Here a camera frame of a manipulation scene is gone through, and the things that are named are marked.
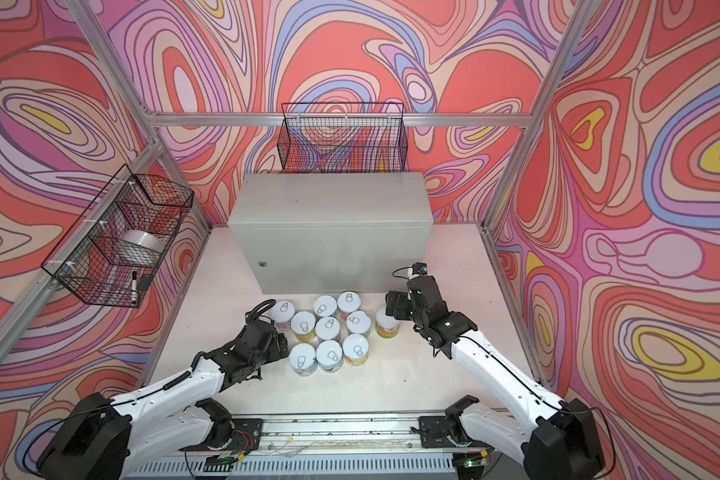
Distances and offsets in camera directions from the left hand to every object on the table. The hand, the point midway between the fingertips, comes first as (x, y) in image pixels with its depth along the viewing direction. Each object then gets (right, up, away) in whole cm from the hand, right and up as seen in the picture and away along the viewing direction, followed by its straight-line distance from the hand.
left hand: (280, 343), depth 88 cm
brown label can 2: (+16, -1, -8) cm, 18 cm away
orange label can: (+21, +12, +3) cm, 24 cm away
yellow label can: (+7, +6, -2) cm, 10 cm away
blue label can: (+13, +11, +2) cm, 17 cm away
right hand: (+36, +13, -6) cm, 39 cm away
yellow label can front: (+23, 0, -6) cm, 24 cm away
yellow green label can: (+32, +5, -2) cm, 32 cm away
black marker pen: (-31, +18, -16) cm, 40 cm away
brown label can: (+8, -2, -8) cm, 12 cm away
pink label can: (0, +9, 0) cm, 9 cm away
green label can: (+23, +7, -1) cm, 24 cm away
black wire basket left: (-40, +27, -13) cm, 50 cm away
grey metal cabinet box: (+12, +34, +19) cm, 41 cm away
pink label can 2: (+14, +5, -2) cm, 15 cm away
